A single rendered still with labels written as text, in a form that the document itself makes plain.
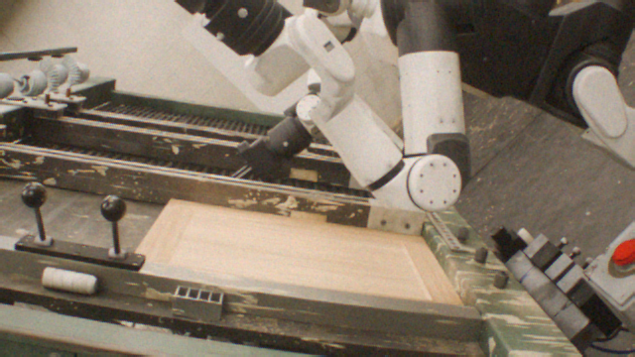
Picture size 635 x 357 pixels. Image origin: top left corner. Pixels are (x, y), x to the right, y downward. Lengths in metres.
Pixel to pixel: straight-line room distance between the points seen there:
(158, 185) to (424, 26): 0.75
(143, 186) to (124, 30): 5.51
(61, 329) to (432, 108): 0.56
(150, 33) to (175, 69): 0.47
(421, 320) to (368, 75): 5.69
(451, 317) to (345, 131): 0.34
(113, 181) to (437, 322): 0.79
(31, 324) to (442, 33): 0.66
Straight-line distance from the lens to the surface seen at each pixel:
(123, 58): 6.94
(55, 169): 1.50
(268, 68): 0.87
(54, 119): 1.96
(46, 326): 0.79
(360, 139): 0.87
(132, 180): 1.45
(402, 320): 1.00
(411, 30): 0.93
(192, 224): 1.29
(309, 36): 0.84
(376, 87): 6.63
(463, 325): 1.02
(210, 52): 5.26
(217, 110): 2.79
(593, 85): 1.23
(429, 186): 0.87
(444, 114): 0.91
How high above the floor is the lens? 1.42
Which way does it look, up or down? 10 degrees down
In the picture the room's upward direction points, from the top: 46 degrees counter-clockwise
